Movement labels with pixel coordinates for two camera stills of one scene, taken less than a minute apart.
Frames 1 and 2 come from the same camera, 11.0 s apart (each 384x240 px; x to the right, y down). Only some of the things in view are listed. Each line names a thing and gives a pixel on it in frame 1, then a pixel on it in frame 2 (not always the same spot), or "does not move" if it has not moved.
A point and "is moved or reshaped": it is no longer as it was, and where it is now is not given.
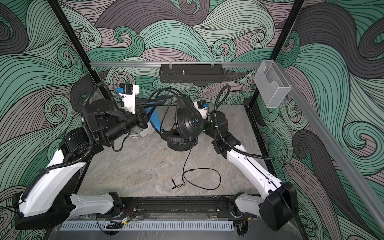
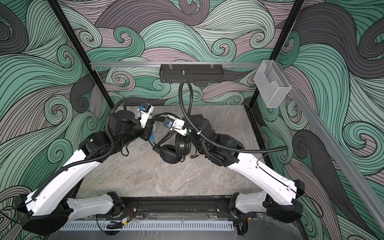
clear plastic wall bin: (271, 85) does not move
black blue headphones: (189, 123) is moved or reshaped
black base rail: (176, 208) does not move
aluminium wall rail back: (158, 63) does not move
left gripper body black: (141, 121) to (145, 133)
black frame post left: (76, 42) does not move
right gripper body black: (208, 128) to (193, 136)
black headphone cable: (188, 156) to (171, 114)
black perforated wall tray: (191, 73) does not move
